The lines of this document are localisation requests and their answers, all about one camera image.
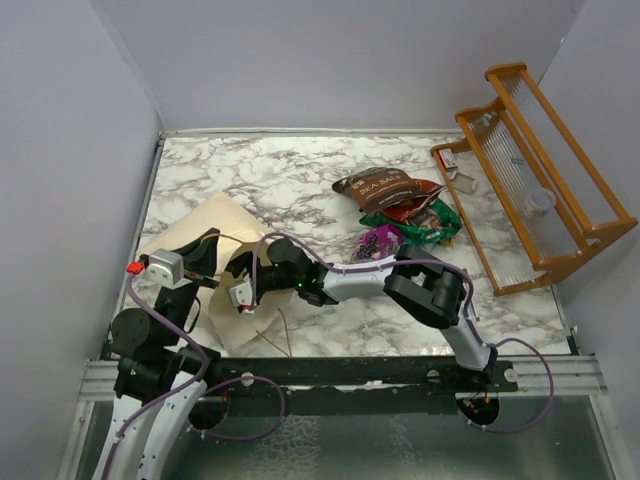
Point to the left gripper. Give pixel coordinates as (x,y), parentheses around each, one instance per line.
(202,255)

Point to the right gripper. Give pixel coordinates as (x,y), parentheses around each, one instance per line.
(245,262)

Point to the beige paper bag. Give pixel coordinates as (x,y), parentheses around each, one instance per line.
(219,325)

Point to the purple snack packet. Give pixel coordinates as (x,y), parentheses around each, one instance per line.
(376,244)

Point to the dark brown chocolate packet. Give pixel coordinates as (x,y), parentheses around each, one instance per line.
(377,188)

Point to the red doritos bag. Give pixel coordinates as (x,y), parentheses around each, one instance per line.
(404,211)

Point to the green crisps bag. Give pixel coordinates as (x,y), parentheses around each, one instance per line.
(435,224)

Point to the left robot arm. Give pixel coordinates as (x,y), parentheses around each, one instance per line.
(161,369)

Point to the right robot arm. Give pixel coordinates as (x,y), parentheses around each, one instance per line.
(434,293)

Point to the small red card box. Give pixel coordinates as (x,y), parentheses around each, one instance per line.
(448,159)

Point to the wooden rack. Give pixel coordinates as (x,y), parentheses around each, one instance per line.
(513,146)

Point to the clear plastic cup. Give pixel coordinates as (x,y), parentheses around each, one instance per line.
(540,202)

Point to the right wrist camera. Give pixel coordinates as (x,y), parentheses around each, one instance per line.
(241,297)

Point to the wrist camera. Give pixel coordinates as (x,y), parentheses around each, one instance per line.
(163,267)
(241,297)

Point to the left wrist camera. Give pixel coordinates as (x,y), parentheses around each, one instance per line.
(163,267)

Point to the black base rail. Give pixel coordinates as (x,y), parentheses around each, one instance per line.
(331,386)

